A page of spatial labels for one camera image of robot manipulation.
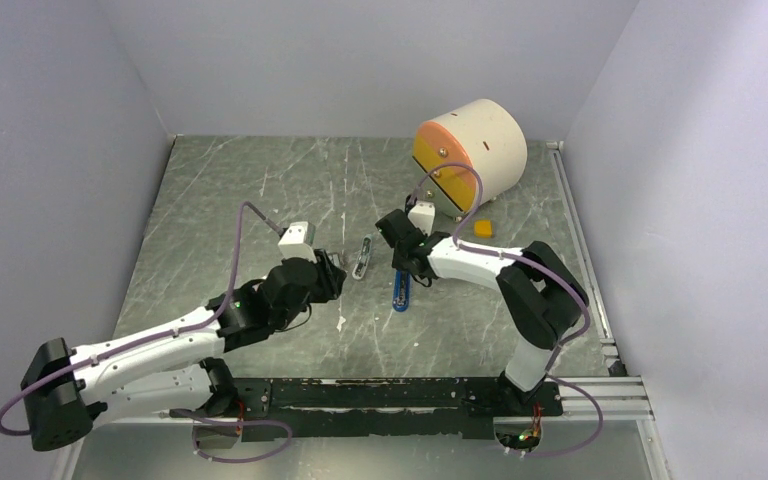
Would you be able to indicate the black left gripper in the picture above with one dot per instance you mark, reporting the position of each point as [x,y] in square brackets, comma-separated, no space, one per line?
[330,277]

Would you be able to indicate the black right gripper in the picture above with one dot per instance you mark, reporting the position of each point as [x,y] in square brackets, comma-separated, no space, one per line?
[396,260]

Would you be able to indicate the light blue white stapler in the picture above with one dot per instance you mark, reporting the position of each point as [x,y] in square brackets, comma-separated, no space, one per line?
[363,259]

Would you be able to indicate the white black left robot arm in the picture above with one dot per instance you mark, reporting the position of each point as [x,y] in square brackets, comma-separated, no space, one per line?
[177,365]

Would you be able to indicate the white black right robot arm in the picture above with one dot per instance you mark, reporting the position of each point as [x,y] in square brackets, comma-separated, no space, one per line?
[542,296]

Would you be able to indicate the yellow eraser block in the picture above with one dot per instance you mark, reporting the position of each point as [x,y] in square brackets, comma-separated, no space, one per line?
[483,228]

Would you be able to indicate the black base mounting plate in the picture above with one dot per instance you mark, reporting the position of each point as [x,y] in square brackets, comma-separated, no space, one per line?
[318,408]

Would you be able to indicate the cream round drawer cabinet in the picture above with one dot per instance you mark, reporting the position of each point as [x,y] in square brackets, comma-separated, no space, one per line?
[481,144]

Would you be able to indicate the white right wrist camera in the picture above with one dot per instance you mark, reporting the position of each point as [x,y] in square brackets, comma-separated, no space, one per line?
[422,215]

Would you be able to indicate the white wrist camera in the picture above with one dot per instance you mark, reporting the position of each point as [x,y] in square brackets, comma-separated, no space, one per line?
[422,215]
[297,241]

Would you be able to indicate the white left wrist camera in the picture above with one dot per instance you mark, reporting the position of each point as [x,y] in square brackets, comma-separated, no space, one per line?
[297,241]

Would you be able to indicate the aluminium frame rail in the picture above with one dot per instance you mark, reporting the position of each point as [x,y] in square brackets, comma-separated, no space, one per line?
[615,397]

